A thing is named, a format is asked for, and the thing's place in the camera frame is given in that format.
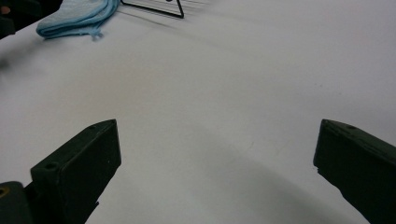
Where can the light blue towel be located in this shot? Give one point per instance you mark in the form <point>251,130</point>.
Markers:
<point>77,15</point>

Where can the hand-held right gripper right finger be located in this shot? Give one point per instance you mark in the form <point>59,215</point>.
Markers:
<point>358,168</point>

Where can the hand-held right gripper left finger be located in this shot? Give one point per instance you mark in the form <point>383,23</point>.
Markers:
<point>77,174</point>

